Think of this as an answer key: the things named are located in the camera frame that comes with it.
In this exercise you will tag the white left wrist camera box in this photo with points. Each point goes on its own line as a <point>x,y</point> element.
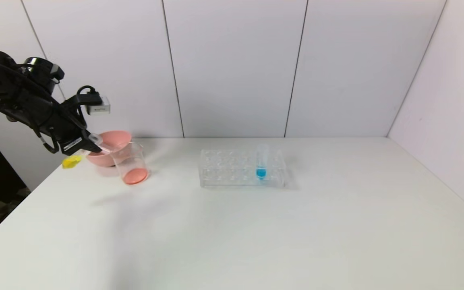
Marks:
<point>98,106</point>

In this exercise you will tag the test tube with blue pigment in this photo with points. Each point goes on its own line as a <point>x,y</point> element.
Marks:
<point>260,173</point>

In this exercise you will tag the clear plastic test tube rack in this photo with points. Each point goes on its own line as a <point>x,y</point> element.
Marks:
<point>224,177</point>

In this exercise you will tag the test tube with yellow pigment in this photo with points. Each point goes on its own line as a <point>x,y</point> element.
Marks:
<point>72,162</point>

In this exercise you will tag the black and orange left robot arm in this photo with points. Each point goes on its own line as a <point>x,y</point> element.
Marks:
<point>2,80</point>

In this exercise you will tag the pink bowl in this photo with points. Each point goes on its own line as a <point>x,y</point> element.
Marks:
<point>119,139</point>

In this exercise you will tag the clear glass beaker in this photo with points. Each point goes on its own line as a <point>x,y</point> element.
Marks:
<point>135,175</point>

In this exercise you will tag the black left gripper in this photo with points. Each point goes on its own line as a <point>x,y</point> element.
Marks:
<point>73,145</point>

